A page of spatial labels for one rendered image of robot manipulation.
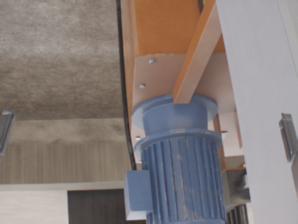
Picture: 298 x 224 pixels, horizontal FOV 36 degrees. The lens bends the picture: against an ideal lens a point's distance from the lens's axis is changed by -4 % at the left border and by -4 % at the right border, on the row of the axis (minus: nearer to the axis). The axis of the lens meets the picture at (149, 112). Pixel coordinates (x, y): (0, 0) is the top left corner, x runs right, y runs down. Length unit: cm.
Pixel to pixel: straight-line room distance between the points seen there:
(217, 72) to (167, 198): 34
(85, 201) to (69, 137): 41
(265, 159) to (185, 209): 61
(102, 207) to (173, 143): 176
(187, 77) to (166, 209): 33
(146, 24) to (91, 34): 97
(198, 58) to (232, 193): 46
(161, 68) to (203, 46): 18
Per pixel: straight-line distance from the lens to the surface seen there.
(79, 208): 297
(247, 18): 66
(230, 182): 136
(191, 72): 110
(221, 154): 140
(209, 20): 93
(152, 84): 122
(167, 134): 124
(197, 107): 132
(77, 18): 200
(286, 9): 54
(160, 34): 114
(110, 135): 288
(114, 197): 299
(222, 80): 124
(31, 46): 218
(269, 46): 59
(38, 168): 281
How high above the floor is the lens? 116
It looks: 24 degrees down
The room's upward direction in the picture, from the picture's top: 175 degrees clockwise
